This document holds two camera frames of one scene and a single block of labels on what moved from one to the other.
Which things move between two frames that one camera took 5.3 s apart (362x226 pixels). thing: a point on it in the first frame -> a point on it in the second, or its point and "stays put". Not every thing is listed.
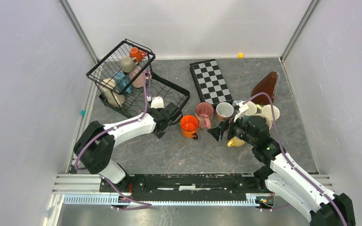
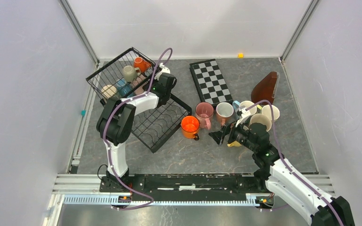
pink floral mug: [204, 112] stays put
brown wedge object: [267, 85] stays put
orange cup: [189, 124] stays put
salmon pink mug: [224, 110] stays put
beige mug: [127, 64] -> [130, 74]
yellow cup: [235, 141] stays put
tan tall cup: [268, 122] stays put
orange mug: [135, 52] -> [139, 62]
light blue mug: [234, 103] stays put
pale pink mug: [139, 81] -> [140, 90]
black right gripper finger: [225, 124] -> [231, 126]
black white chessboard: [210, 84] stays put
